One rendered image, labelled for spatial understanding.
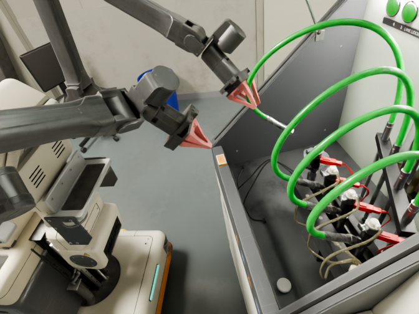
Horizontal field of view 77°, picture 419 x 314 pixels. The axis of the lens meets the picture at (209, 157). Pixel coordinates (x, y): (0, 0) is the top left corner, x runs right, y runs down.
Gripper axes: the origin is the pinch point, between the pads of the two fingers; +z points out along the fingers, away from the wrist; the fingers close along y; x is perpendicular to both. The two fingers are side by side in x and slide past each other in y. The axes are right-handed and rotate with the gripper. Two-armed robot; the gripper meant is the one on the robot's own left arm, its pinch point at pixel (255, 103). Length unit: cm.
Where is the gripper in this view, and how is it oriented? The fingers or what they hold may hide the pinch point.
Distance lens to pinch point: 77.0
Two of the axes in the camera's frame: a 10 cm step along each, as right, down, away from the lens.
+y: 4.9, -4.8, 7.3
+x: -5.6, 4.7, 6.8
